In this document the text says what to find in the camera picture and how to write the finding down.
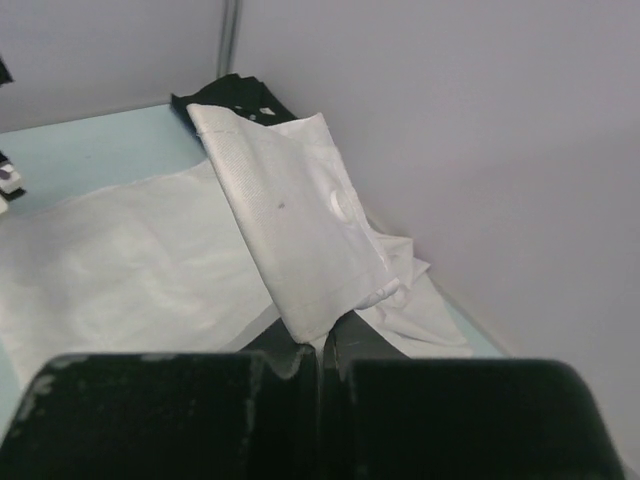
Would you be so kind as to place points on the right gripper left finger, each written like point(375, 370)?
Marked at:
point(244, 415)

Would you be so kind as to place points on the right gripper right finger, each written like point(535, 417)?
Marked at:
point(387, 416)

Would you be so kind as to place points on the white long sleeve shirt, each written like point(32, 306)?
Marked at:
point(156, 265)

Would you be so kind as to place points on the left aluminium frame post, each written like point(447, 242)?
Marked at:
point(230, 25)

